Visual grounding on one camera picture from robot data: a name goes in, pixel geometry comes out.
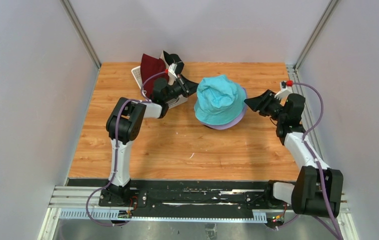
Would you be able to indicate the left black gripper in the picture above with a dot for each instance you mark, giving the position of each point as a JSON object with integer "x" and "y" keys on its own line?
{"x": 187, "y": 88}

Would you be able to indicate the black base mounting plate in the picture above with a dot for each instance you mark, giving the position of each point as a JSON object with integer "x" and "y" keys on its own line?
{"x": 182, "y": 200}

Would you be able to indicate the purple bucket hat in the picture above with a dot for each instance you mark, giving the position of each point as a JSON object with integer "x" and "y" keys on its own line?
{"x": 230, "y": 124}

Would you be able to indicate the black hat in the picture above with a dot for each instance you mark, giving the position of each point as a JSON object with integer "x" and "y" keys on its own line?
{"x": 172, "y": 58}

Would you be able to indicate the dark red hat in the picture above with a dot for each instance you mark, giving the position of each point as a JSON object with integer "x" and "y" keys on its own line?
{"x": 150, "y": 66}

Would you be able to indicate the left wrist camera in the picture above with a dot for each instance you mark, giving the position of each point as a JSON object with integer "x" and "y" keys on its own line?
{"x": 171, "y": 71}

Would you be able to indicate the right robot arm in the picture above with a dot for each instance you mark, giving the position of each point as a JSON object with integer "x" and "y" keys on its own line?
{"x": 317, "y": 191}

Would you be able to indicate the white perforated plastic basket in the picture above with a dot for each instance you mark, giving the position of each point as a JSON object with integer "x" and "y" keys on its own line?
{"x": 136, "y": 72}

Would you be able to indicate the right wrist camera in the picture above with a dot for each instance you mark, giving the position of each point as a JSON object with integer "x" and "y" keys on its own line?
{"x": 286, "y": 88}

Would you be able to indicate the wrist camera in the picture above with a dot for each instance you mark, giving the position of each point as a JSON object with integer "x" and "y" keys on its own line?
{"x": 286, "y": 88}
{"x": 171, "y": 71}

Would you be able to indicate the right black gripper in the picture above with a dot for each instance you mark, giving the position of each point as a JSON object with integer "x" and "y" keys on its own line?
{"x": 260, "y": 103}

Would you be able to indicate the teal hat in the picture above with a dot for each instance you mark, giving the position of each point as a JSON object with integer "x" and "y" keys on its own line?
{"x": 219, "y": 100}

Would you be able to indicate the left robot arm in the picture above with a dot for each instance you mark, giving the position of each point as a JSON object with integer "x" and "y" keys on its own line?
{"x": 125, "y": 121}

